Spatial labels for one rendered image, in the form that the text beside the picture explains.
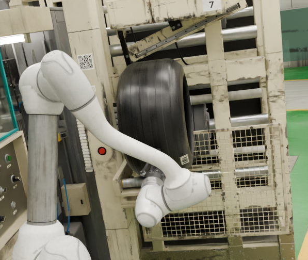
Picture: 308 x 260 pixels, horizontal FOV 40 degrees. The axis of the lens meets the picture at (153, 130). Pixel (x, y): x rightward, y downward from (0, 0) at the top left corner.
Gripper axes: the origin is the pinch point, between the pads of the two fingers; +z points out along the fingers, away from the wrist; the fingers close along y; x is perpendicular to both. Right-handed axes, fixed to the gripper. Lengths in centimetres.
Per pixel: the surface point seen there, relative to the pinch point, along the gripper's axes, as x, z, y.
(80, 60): -36, 33, 35
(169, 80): -26.1, 19.5, -7.9
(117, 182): 18.0, 6.8, 23.5
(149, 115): -16.0, 7.6, 2.0
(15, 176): -1, -9, 63
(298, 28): 248, 884, -221
